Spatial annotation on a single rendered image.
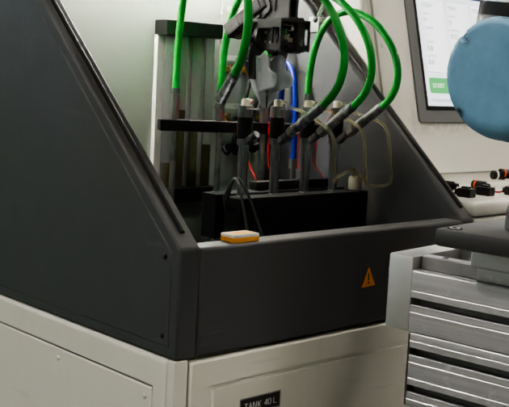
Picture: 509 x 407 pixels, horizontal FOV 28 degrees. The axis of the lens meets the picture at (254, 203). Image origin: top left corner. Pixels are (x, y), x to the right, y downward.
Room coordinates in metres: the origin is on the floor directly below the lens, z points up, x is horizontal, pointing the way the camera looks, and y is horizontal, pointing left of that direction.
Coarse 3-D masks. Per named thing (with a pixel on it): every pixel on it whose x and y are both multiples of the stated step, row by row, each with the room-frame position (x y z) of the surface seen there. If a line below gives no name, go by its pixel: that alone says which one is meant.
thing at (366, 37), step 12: (336, 0) 1.86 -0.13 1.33; (348, 12) 1.84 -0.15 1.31; (360, 24) 1.82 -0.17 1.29; (372, 48) 1.80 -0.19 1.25; (372, 60) 1.80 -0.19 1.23; (372, 72) 1.80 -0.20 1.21; (372, 84) 1.80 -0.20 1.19; (360, 96) 1.81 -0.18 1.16; (348, 108) 1.83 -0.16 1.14; (264, 120) 1.99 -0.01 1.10; (336, 120) 1.85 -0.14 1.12; (324, 132) 1.87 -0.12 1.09
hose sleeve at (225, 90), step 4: (228, 76) 1.64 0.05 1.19; (232, 76) 1.64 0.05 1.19; (228, 80) 1.65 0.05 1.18; (232, 80) 1.64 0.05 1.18; (236, 80) 1.64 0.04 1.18; (224, 84) 1.66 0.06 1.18; (228, 84) 1.65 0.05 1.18; (232, 84) 1.65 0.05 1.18; (224, 88) 1.66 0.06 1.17; (228, 88) 1.66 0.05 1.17; (232, 88) 1.66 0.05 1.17; (220, 92) 1.68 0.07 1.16; (224, 92) 1.67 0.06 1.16; (228, 92) 1.67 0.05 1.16; (220, 96) 1.68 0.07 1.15; (224, 96) 1.68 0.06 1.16; (228, 96) 1.68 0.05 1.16; (220, 100) 1.69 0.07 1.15; (224, 100) 1.69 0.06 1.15
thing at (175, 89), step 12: (180, 0) 1.92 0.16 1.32; (180, 12) 1.92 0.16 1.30; (252, 12) 1.60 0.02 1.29; (180, 24) 1.93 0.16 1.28; (180, 36) 1.93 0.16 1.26; (180, 48) 1.94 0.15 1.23; (240, 48) 1.60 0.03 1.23; (180, 60) 1.94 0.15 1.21; (240, 60) 1.61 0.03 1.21; (240, 72) 1.63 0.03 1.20
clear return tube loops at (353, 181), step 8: (344, 104) 1.98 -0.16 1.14; (304, 112) 1.86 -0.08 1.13; (352, 120) 1.88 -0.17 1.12; (376, 120) 1.92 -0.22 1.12; (328, 128) 1.81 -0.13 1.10; (360, 128) 1.86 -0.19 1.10; (352, 168) 1.96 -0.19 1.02; (336, 176) 1.80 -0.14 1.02; (352, 176) 1.96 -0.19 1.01; (360, 176) 1.93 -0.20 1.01; (392, 176) 1.90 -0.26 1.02; (352, 184) 1.96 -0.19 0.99; (360, 184) 1.96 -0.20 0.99; (368, 184) 1.91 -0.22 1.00; (384, 184) 1.91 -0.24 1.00
